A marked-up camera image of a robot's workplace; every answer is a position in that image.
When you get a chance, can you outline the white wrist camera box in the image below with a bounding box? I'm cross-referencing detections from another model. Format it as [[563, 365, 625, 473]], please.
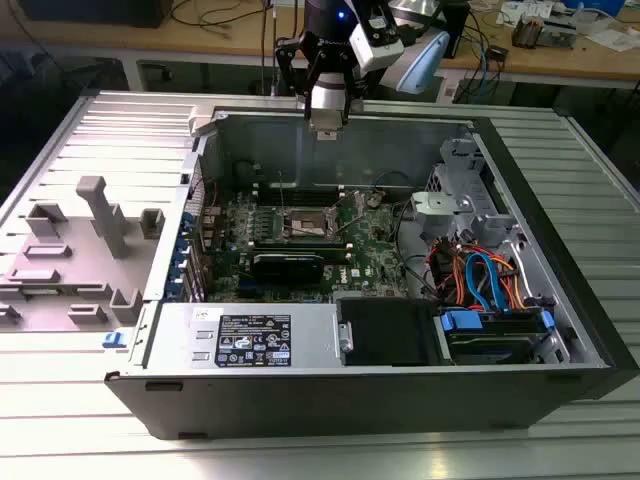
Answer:
[[348, 3, 405, 73]]

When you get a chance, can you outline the grey case latch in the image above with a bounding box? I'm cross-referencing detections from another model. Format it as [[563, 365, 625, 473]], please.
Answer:
[[187, 103, 226, 139]]

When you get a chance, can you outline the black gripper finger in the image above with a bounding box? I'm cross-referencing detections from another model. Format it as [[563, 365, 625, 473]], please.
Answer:
[[274, 32, 322, 120], [339, 59, 375, 126]]

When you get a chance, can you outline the black PC case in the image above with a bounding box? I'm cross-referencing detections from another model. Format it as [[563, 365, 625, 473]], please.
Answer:
[[103, 89, 640, 442]]

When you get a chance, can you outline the green motherboard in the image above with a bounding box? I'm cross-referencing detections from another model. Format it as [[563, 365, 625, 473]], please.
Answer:
[[202, 185, 429, 305]]

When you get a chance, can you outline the grey parts rack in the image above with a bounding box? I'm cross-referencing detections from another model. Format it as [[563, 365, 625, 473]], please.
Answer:
[[0, 174, 167, 335]]

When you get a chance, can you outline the blue wire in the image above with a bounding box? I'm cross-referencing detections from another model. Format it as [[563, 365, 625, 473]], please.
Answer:
[[463, 251, 507, 315]]

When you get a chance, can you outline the wooden desk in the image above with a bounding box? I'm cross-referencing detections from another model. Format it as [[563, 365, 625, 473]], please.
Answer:
[[0, 0, 640, 84]]

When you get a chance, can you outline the grey electronic device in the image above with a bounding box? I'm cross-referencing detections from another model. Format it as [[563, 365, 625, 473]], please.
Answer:
[[541, 14, 587, 50]]

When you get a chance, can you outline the CPU socket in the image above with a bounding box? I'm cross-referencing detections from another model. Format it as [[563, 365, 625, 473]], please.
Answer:
[[277, 202, 347, 245]]

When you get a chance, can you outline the grey power supply unit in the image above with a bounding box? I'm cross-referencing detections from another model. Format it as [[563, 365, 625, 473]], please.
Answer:
[[130, 301, 342, 370]]

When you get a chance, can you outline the black RAM slot row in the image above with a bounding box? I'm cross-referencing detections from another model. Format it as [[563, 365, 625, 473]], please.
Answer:
[[249, 238, 354, 265], [252, 182, 347, 207]]

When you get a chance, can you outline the black wire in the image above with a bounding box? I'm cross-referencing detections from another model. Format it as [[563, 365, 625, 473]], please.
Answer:
[[373, 170, 420, 197], [392, 197, 441, 304]]

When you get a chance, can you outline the orange wire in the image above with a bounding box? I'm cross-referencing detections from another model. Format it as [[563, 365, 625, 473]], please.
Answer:
[[492, 254, 529, 311], [434, 242, 469, 304]]

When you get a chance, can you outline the silver CPU chip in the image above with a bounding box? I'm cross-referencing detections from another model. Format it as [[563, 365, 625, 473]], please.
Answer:
[[308, 107, 345, 142]]

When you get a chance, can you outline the copper finned heatsink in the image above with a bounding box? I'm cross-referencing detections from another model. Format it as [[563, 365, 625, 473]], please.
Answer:
[[511, 13, 543, 50]]

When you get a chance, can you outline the silver disk bay bracket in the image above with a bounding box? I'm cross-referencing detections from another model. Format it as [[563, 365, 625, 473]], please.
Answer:
[[409, 191, 476, 230]]

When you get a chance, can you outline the metal socket cover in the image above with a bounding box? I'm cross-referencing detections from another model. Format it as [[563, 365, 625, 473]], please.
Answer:
[[322, 192, 351, 237]]

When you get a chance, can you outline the black graphics card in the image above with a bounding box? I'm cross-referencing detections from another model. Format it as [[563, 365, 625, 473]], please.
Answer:
[[248, 249, 327, 287]]

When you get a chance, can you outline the black box on desk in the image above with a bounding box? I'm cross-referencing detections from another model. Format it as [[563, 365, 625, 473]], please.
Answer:
[[19, 0, 167, 30]]

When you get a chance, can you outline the blue cable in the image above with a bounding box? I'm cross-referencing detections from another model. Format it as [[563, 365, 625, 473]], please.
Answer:
[[475, 39, 494, 99]]

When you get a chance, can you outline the white paper sheet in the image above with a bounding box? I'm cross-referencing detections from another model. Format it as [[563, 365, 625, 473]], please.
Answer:
[[583, 28, 640, 53]]

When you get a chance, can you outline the hard disk in blue carrier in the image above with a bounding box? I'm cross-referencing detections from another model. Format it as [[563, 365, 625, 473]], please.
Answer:
[[433, 305, 559, 366]]

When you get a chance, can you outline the white printed cardboard box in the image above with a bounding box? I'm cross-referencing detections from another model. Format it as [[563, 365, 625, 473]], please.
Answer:
[[497, 0, 555, 26]]

